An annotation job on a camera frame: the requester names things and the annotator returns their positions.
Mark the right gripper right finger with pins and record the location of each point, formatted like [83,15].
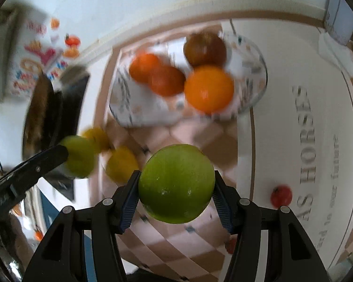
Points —
[291,255]

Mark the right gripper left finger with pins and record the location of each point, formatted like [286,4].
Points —
[60,256]

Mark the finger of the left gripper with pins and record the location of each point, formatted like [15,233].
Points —
[15,183]

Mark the green apple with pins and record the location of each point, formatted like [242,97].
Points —
[81,158]
[176,184]

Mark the red cherry tomato lower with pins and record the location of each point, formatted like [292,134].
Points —
[230,245]

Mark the red cherry tomato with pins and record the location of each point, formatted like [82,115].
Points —
[281,196]
[230,245]

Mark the red cherry tomato upper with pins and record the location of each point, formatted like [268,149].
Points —
[281,196]

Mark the black frying pan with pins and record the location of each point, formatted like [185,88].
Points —
[42,118]

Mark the yellow lemon far left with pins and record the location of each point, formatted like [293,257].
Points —
[98,138]

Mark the yellow lemon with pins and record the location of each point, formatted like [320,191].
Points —
[98,138]
[121,165]

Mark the checkered counter mat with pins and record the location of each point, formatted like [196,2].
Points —
[299,134]

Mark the yellow lemon middle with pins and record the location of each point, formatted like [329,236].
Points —
[121,165]

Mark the black gas stove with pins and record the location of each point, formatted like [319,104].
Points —
[62,118]

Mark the floral oval plate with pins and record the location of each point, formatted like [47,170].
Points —
[133,104]

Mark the bright orange with stem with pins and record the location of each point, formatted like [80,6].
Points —
[142,66]

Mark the dark reddish orange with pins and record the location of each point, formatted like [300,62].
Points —
[166,81]

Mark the large bright orange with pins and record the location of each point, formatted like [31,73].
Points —
[209,89]

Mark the white folded tissue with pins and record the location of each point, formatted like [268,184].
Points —
[335,53]

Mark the dark red-green apple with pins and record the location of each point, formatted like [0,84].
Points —
[205,48]

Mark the colourful wall sticker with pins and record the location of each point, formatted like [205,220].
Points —
[40,44]

